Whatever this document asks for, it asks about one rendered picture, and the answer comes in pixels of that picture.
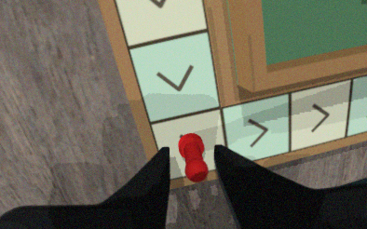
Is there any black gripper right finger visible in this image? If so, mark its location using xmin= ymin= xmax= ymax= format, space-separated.
xmin=214 ymin=144 xmax=367 ymax=229

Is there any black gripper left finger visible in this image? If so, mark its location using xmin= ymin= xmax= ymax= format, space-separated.
xmin=0 ymin=147 xmax=170 ymax=229

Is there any red pawn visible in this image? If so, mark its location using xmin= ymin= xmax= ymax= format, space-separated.
xmin=178 ymin=133 xmax=209 ymax=182

